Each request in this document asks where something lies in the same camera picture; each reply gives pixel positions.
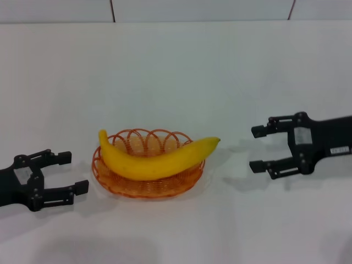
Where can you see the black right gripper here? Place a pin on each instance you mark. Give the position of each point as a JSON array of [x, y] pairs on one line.
[[321, 143]]

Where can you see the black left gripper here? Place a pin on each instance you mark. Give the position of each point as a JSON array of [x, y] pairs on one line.
[[16, 187]]

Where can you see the yellow banana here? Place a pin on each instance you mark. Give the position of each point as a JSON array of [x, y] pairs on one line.
[[148, 165]]

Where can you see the orange woven plastic basket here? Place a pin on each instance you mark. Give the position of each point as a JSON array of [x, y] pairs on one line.
[[154, 184]]

